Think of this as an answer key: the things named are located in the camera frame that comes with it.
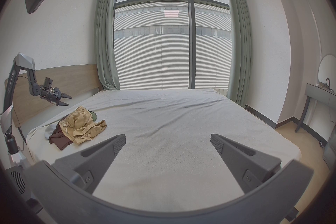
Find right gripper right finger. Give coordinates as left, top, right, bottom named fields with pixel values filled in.
left=211, top=134, right=282, bottom=195

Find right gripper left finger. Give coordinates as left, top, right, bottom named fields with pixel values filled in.
left=55, top=134, right=126, bottom=194

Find tan shorts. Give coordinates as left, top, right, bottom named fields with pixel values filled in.
left=59, top=106, right=107, bottom=145

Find bed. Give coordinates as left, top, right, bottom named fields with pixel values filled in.
left=12, top=64, right=301, bottom=214

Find brown garment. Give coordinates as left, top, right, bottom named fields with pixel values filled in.
left=48, top=119, right=74, bottom=151

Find grey-green curtain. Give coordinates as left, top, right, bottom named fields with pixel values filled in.
left=94, top=0, right=120, bottom=91
left=222, top=0, right=252, bottom=108

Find window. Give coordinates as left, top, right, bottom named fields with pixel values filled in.
left=113, top=0, right=233, bottom=91

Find grey dressing table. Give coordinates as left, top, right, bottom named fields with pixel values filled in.
left=295, top=83, right=336, bottom=134

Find round white mirror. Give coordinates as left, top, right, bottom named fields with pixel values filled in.
left=318, top=54, right=336, bottom=87

